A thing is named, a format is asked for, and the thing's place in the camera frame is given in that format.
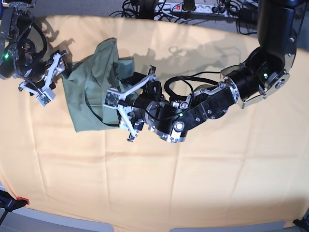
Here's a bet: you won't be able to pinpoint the gripper body left of image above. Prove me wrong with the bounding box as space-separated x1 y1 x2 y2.
18 50 68 96

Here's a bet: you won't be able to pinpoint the gripper body right of image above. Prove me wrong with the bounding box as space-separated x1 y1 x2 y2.
117 66 171 142

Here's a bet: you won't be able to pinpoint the green T-shirt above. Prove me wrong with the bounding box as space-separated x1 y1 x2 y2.
62 38 135 132

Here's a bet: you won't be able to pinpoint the white power strip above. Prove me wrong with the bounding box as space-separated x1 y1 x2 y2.
155 1 231 16

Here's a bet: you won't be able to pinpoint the yellow table cloth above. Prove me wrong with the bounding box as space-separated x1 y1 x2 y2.
0 15 309 232

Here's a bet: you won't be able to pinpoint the blue clamp with red tip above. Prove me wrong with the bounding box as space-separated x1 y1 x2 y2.
0 190 29 224

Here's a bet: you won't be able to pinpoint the black clamp right corner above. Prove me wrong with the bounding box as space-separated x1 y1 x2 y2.
293 218 309 230

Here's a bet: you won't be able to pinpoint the white wrist camera right of image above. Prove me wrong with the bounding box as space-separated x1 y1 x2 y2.
103 88 122 109

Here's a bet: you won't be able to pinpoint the white wrist camera of image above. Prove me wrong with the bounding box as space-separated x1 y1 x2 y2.
103 88 122 109
36 87 56 107

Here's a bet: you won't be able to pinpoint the white wrist camera left of image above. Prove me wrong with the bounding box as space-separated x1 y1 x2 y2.
36 87 56 107

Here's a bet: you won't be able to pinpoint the tangled black cables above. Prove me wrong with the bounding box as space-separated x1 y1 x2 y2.
108 0 259 37

